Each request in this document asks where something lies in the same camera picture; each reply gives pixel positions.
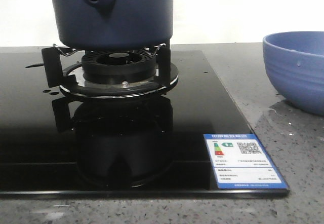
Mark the dark blue cooking pot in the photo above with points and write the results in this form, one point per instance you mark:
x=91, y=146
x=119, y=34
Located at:
x=113, y=24

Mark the black pot support grate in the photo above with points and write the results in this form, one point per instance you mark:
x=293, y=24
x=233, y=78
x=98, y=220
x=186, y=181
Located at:
x=57, y=59

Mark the black glass gas cooktop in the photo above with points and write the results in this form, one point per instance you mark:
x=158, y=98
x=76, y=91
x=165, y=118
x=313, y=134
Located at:
x=161, y=146

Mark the blue ribbed bowl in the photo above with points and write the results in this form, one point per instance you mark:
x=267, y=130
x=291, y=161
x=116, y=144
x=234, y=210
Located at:
x=294, y=65

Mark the blue white energy label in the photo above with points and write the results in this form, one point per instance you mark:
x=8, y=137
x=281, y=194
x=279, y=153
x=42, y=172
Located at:
x=240, y=161

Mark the round chrome burner tray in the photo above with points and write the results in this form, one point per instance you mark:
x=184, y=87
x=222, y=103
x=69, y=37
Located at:
x=87, y=89

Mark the black gas burner head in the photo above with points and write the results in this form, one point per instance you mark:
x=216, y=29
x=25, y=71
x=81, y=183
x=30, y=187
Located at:
x=117, y=67

